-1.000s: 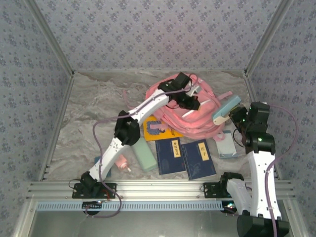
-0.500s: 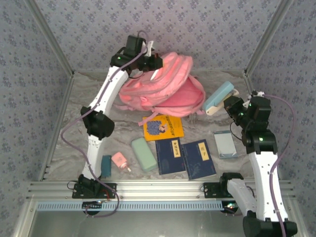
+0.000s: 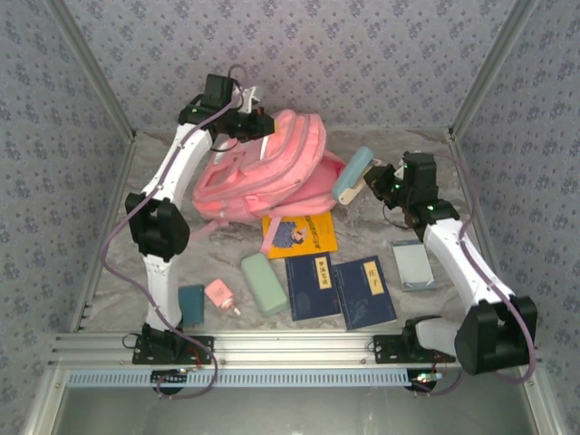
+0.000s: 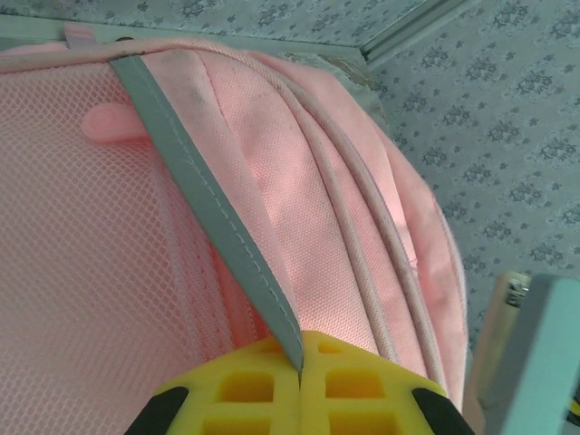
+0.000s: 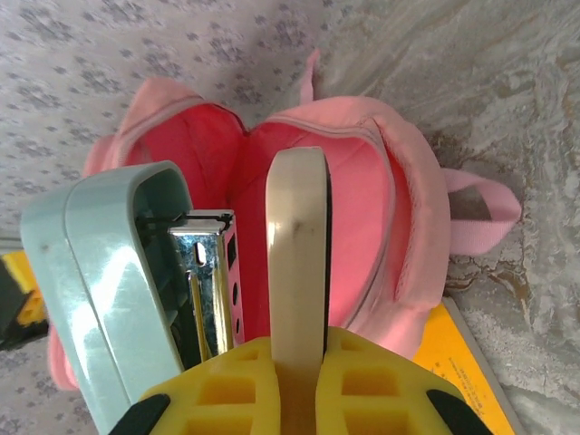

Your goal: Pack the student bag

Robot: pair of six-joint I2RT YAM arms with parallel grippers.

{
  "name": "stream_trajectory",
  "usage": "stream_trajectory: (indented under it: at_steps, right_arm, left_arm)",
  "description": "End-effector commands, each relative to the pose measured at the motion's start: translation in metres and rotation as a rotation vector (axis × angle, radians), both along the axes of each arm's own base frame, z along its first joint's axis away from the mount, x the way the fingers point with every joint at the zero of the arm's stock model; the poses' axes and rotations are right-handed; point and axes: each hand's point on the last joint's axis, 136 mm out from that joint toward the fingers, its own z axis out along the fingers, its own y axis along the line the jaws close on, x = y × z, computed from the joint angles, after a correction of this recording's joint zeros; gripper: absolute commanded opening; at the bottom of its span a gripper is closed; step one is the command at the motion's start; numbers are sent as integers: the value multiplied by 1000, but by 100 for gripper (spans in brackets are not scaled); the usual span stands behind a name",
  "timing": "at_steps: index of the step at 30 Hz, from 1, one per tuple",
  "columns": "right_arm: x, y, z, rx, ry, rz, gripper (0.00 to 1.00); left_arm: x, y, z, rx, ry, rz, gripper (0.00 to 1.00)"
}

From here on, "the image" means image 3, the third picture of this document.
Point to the grey metal shelf panel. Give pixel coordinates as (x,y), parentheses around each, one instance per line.
(294,412)

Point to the aluminium table side rail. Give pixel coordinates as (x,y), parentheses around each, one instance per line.
(113,199)
(466,181)

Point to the orange cartoon cover book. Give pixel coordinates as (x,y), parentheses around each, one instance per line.
(312,235)

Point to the aluminium frame leg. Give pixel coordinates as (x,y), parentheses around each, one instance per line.
(38,421)
(544,417)

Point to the dark blue book two-character label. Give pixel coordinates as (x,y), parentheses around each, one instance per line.
(362,299)

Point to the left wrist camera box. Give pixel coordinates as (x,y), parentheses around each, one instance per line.
(249,99)

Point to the pale grey-blue notebook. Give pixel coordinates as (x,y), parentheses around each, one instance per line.
(414,267)

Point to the light blue pencil case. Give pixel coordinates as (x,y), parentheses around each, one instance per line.
(353,174)

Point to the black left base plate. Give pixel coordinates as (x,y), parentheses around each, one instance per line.
(201,351)

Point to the pink backpack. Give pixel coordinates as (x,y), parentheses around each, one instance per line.
(272,172)

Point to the dark blue book four-character label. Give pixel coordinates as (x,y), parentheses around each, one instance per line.
(308,294)

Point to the small black controller board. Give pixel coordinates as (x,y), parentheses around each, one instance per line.
(425,379)
(168,377)

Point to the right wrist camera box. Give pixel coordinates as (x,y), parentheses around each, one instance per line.
(399,171)

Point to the aluminium frame post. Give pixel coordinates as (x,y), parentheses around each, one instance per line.
(491,68)
(93,68)

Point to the dark teal notebook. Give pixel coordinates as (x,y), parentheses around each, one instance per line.
(192,303)

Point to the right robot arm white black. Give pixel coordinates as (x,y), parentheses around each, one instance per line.
(494,335)

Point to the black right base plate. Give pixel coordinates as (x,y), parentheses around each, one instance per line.
(385,351)

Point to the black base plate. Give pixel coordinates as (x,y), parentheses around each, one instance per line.
(201,351)
(385,351)

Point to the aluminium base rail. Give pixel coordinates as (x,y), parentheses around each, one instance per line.
(294,349)

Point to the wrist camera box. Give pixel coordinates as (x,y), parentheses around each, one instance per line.
(249,99)
(399,171)

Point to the mint green pencil case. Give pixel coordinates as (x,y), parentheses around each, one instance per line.
(263,284)

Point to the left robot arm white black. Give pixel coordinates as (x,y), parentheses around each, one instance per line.
(158,226)

